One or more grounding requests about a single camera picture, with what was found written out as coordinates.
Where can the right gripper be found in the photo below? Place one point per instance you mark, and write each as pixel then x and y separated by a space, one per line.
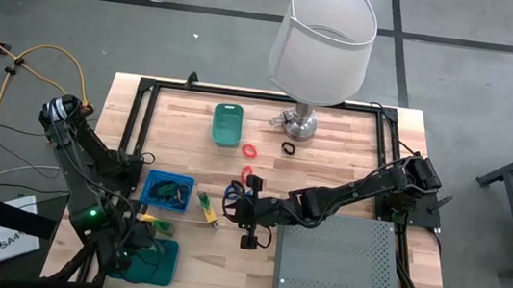
pixel 255 214

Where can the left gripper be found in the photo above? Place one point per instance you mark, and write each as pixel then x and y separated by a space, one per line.
pixel 125 250

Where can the green yellow crayon box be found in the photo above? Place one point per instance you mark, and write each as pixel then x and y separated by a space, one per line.
pixel 162 226
pixel 207 208

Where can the green rubber band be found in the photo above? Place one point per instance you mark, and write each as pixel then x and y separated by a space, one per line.
pixel 162 185

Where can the orange rubber band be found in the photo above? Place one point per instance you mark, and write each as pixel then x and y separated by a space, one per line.
pixel 179 192

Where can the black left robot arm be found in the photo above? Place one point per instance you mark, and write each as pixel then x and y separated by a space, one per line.
pixel 83 177

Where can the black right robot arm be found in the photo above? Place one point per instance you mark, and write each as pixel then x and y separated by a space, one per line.
pixel 353 189

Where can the blue coil wristband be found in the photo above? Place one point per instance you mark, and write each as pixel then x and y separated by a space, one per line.
pixel 228 192

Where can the black coil wristband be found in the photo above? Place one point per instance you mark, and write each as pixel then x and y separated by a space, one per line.
pixel 283 147
pixel 232 186

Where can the orange coil wristband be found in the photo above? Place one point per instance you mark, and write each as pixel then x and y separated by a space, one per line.
pixel 245 151
pixel 243 172

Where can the large blue-green plastic bin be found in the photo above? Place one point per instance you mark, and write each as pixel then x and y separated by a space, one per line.
pixel 164 269

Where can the blue perforated plastic basket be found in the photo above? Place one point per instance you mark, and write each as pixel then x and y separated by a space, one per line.
pixel 146 199

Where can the small turquoise plastic bin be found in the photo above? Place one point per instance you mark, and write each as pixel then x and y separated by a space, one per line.
pixel 227 126

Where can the grey perforated metal stand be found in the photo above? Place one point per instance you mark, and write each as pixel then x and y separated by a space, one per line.
pixel 335 259

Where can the white cardboard box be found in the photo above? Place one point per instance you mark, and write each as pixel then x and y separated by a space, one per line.
pixel 17 250

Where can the silver table lamp white shade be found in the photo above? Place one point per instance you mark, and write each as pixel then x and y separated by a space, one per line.
pixel 320 49

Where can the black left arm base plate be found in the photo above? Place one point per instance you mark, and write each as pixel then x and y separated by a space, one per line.
pixel 132 173

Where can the black aluminium table frame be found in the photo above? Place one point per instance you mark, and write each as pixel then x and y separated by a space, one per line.
pixel 267 96

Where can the black frame knob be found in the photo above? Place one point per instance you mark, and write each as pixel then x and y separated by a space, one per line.
pixel 191 81

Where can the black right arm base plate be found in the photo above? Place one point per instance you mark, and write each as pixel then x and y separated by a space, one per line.
pixel 422 216

